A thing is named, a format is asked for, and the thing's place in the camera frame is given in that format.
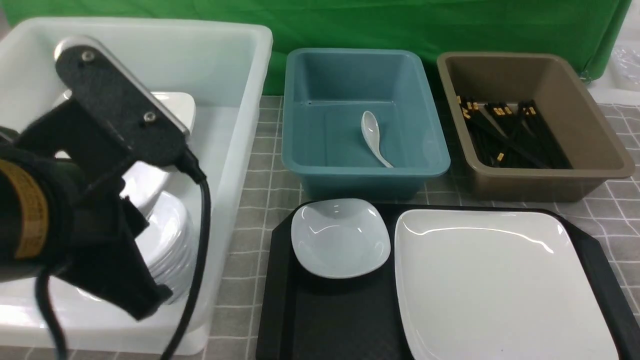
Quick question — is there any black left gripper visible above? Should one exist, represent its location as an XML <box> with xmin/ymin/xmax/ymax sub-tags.
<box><xmin>0</xmin><ymin>99</ymin><xmax>173</xmax><ymax>321</ymax></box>

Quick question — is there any small white bowl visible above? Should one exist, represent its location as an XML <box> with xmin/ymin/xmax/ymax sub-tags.
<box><xmin>290</xmin><ymin>198</ymin><xmax>392</xmax><ymax>280</ymax></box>

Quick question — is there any white ceramic soup spoon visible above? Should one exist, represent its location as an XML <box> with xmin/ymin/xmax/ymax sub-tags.
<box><xmin>360</xmin><ymin>111</ymin><xmax>393</xmax><ymax>168</ymax></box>

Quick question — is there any large white square plate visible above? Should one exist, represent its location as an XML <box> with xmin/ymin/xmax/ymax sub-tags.
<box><xmin>394</xmin><ymin>209</ymin><xmax>620</xmax><ymax>360</ymax></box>

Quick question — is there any white square plate in tub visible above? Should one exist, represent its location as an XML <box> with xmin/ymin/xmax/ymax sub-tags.
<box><xmin>50</xmin><ymin>90</ymin><xmax>197</xmax><ymax>136</ymax></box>

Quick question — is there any stack of white bowls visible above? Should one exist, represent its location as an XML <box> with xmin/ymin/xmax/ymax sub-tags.
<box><xmin>75</xmin><ymin>160</ymin><xmax>197</xmax><ymax>306</ymax></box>

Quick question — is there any black plastic serving tray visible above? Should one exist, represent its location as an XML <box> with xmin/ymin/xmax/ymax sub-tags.
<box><xmin>255</xmin><ymin>202</ymin><xmax>639</xmax><ymax>360</ymax></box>

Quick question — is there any teal plastic bin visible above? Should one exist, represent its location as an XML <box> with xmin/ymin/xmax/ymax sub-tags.
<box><xmin>282</xmin><ymin>48</ymin><xmax>451</xmax><ymax>202</ymax></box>

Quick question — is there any bundle of black chopsticks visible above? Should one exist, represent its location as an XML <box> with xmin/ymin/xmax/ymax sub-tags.
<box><xmin>456</xmin><ymin>95</ymin><xmax>573</xmax><ymax>170</ymax></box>

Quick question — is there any brown plastic bin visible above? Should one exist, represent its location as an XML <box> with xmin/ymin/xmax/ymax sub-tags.
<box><xmin>437</xmin><ymin>52</ymin><xmax>635</xmax><ymax>202</ymax></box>

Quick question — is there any grey checked tablecloth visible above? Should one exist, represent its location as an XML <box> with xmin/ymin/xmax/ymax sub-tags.
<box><xmin>1</xmin><ymin>96</ymin><xmax>639</xmax><ymax>360</ymax></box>

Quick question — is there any green backdrop cloth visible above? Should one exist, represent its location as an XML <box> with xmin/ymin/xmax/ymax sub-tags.
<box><xmin>1</xmin><ymin>0</ymin><xmax>631</xmax><ymax>95</ymax></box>

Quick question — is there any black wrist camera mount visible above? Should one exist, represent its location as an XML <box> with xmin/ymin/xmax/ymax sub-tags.
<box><xmin>54</xmin><ymin>35</ymin><xmax>195</xmax><ymax>168</ymax></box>

